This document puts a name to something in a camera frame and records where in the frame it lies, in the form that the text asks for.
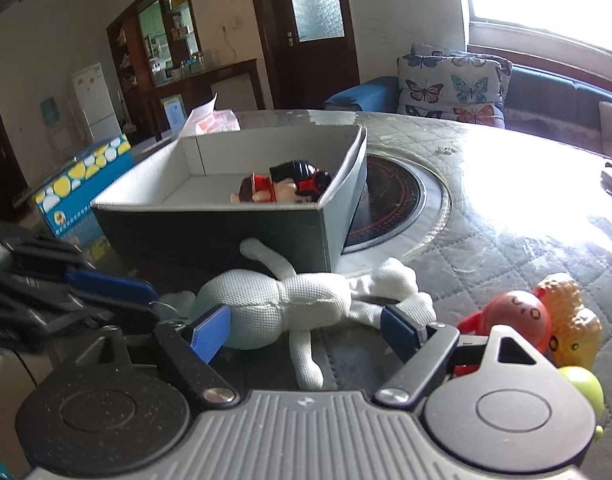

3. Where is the white refrigerator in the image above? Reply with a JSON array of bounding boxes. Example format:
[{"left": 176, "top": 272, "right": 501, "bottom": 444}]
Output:
[{"left": 71, "top": 62, "right": 123, "bottom": 143}]

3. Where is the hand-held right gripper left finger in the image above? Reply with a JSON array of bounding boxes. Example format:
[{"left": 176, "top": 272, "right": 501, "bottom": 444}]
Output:
[{"left": 66, "top": 304, "right": 239, "bottom": 407}]

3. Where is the light blue paper sign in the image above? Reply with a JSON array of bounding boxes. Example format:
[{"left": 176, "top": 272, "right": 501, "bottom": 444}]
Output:
[{"left": 161, "top": 95, "right": 187, "bottom": 132}]

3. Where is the blue yellow carton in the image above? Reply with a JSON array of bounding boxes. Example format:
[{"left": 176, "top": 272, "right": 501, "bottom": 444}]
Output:
[{"left": 32, "top": 134, "right": 134, "bottom": 261}]

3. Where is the white plush rabbit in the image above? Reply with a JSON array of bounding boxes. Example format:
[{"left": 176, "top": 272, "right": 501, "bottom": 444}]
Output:
[{"left": 193, "top": 237, "right": 437, "bottom": 391}]

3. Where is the dark wooden door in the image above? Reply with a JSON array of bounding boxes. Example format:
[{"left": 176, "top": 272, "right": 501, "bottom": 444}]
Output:
[{"left": 0, "top": 85, "right": 31, "bottom": 223}]

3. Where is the green toy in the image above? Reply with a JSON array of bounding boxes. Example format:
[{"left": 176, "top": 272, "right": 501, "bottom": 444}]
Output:
[{"left": 558, "top": 366, "right": 606, "bottom": 431}]

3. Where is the dark wooden sideboard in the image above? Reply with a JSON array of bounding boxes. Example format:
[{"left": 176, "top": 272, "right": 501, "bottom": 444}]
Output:
[{"left": 146, "top": 58, "right": 265, "bottom": 136}]

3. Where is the wooden display cabinet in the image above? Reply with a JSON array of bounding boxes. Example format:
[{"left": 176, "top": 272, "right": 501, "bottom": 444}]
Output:
[{"left": 106, "top": 0, "right": 207, "bottom": 126}]

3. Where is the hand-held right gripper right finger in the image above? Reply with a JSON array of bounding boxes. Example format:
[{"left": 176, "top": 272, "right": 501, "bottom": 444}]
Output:
[{"left": 375, "top": 305, "right": 559, "bottom": 408}]

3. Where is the red black toy figure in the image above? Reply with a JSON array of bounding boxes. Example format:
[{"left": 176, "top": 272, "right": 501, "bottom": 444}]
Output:
[{"left": 231, "top": 160, "right": 334, "bottom": 206}]

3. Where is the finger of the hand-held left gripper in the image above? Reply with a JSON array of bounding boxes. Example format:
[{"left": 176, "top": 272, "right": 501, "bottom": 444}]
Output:
[
  {"left": 0, "top": 280, "right": 159, "bottom": 348},
  {"left": 8, "top": 239, "right": 159, "bottom": 307}
]

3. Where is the wooden door with glass panel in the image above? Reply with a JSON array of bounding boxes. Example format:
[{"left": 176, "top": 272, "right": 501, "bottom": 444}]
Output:
[{"left": 246, "top": 0, "right": 361, "bottom": 111}]

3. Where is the grey cardboard box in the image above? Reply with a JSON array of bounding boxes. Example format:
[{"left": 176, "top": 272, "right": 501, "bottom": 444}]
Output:
[{"left": 92, "top": 124, "right": 369, "bottom": 273}]

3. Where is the blue sofa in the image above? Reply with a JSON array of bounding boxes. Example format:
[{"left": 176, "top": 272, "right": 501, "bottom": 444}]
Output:
[{"left": 323, "top": 62, "right": 612, "bottom": 131}]

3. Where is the blue wall poster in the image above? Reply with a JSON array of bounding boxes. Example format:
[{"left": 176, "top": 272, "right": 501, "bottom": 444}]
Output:
[{"left": 40, "top": 96, "right": 64, "bottom": 127}]

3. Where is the grey quilted desktop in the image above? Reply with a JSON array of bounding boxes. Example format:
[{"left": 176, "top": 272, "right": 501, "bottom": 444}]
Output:
[{"left": 0, "top": 108, "right": 612, "bottom": 441}]

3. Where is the round black induction cooktop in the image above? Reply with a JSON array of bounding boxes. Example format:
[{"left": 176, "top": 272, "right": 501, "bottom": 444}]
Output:
[{"left": 343, "top": 152, "right": 451, "bottom": 263}]

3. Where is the white tissue pack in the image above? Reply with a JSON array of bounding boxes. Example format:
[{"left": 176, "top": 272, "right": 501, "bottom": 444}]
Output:
[{"left": 178, "top": 92, "right": 241, "bottom": 138}]

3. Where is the orange peanut toy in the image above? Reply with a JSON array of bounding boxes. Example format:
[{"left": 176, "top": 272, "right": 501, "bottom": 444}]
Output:
[{"left": 533, "top": 272, "right": 604, "bottom": 366}]

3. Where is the red round-head toy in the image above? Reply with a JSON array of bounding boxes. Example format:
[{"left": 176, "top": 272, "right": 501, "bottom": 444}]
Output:
[{"left": 456, "top": 290, "right": 554, "bottom": 376}]

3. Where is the butterfly print pillow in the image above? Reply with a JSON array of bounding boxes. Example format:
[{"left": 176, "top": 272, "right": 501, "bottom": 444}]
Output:
[
  {"left": 397, "top": 55, "right": 506, "bottom": 128},
  {"left": 411, "top": 42, "right": 514, "bottom": 106}
]

